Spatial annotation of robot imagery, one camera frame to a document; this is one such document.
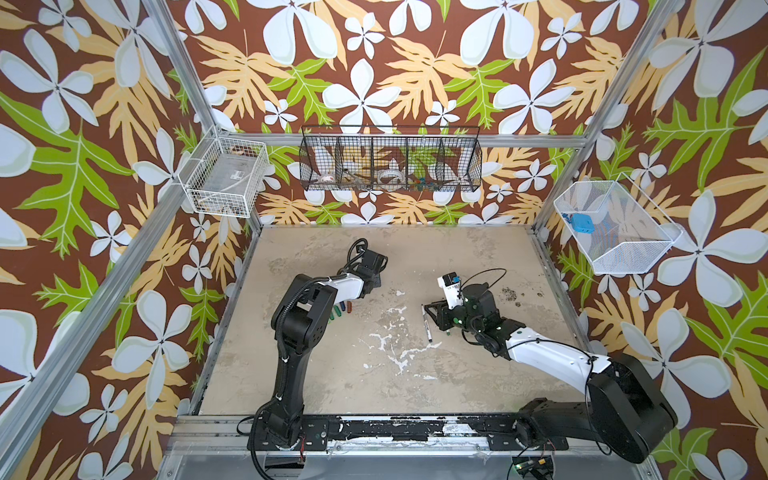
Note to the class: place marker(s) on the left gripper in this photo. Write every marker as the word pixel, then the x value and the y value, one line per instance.
pixel 378 280

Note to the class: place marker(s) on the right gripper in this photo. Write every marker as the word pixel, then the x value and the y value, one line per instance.
pixel 442 315

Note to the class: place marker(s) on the blue capped marker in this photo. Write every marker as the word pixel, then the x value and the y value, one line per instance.
pixel 426 318

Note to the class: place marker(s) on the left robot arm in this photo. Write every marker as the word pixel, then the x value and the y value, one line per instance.
pixel 299 322

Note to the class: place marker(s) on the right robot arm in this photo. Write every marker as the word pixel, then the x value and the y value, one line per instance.
pixel 623 409

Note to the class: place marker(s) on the blue object in basket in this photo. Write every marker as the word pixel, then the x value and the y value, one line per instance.
pixel 582 223

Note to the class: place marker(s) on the white mesh basket right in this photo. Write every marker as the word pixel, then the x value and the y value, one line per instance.
pixel 632 232

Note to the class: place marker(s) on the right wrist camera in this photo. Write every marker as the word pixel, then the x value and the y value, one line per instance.
pixel 450 284

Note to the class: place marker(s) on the black wire basket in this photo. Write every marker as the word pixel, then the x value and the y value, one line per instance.
pixel 390 158

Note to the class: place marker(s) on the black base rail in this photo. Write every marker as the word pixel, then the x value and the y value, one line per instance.
pixel 318 432

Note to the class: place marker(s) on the white wire basket left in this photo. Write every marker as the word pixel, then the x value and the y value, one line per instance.
pixel 223 175

